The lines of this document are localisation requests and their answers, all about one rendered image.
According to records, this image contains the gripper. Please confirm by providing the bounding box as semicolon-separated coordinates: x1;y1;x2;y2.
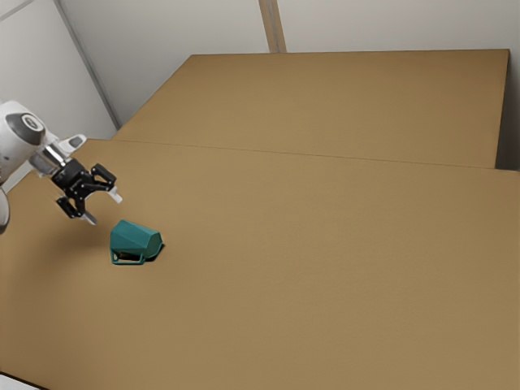
50;159;124;226

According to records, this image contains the teal faceted mug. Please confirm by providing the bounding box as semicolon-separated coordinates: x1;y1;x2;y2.
110;219;164;267

